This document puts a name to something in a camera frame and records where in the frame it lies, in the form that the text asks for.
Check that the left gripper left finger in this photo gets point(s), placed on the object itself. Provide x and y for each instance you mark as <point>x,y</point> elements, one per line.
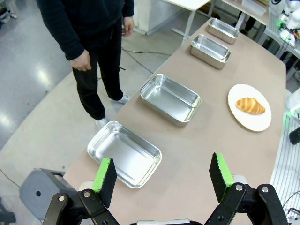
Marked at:
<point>105,182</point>

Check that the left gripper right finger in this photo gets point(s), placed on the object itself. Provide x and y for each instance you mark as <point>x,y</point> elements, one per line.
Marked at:
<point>220,178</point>

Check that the golden croissant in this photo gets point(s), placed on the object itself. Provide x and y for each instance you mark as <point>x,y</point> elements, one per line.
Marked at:
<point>250,106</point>

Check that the person's left forearm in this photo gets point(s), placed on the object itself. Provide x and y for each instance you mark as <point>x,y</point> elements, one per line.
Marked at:
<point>128,9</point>

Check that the person's right forearm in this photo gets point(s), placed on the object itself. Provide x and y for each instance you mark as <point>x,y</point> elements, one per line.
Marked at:
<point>68,42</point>

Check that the steel rectangular container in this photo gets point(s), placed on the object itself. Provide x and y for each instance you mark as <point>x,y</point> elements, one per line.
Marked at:
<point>209,48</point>
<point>168,96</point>
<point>222,28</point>
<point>131,154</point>

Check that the person's right hand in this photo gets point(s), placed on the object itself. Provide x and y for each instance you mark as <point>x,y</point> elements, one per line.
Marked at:
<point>80,62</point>

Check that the person's left hand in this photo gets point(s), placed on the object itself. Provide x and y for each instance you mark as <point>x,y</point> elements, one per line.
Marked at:
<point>127,27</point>

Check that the white right shoe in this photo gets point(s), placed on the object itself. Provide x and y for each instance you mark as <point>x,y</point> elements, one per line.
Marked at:
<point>102,123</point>

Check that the white shoe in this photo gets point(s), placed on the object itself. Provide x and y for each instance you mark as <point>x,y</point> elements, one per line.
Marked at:
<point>123,98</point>
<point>102,123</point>

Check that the white scalloped plate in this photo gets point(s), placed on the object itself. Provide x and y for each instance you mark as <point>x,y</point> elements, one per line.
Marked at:
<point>253,122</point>

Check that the grey plastic stool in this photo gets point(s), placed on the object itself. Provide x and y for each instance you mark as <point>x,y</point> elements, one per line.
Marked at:
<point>37,187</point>

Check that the black cylindrical device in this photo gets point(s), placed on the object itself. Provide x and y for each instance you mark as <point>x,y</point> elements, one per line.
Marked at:
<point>295,137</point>

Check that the white left shoe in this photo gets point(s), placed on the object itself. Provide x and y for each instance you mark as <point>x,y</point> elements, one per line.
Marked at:
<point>123,98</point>

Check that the person in black clothes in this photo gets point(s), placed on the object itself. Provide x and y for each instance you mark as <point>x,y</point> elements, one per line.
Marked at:
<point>82,23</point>

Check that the large white table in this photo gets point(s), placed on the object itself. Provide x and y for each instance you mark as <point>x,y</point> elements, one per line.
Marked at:
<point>187,3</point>

